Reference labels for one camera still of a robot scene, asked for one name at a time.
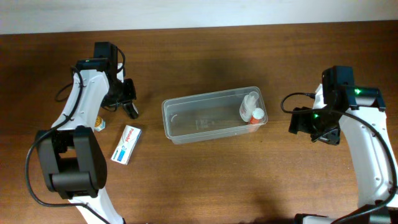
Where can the orange tube white cap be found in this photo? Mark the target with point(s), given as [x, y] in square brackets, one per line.
[257, 116]

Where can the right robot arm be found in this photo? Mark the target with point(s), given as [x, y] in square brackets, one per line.
[359, 113]

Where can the black bottle white cap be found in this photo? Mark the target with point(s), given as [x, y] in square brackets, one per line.
[131, 110]

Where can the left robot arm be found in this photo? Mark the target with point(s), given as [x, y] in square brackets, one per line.
[72, 162]

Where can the white Panadol box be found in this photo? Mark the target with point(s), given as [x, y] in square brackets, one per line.
[126, 145]

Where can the small jar gold lid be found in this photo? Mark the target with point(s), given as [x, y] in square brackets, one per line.
[99, 124]

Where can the clear plastic container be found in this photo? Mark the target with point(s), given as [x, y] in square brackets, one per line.
[209, 115]

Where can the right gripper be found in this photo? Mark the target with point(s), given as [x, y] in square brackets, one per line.
[321, 135]

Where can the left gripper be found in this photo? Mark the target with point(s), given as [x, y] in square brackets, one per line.
[125, 101]

